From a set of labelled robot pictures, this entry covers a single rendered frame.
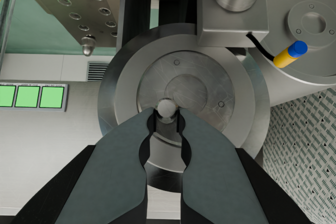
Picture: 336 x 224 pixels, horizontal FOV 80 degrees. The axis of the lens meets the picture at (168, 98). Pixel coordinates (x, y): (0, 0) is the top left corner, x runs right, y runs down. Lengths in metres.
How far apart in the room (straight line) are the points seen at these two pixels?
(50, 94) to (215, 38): 0.47
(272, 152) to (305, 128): 0.10
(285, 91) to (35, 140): 0.53
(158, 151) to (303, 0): 0.20
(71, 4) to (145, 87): 0.34
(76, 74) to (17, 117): 2.67
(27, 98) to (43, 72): 2.89
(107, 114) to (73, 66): 3.15
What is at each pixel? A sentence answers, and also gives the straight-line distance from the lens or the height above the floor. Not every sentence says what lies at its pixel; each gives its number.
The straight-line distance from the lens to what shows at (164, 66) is 0.16.
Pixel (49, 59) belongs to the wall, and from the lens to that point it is 3.52.
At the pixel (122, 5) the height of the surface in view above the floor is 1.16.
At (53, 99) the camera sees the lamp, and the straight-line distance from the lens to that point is 0.57.
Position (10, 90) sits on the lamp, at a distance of 0.64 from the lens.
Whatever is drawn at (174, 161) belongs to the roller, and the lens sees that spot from 0.16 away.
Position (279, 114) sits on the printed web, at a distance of 0.39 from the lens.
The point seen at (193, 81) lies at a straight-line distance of 0.16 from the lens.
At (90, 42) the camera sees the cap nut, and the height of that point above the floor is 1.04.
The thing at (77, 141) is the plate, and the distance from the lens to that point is 0.54.
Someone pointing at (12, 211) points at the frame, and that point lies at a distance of 0.63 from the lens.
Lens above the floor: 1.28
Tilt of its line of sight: 12 degrees down
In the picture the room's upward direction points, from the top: 179 degrees counter-clockwise
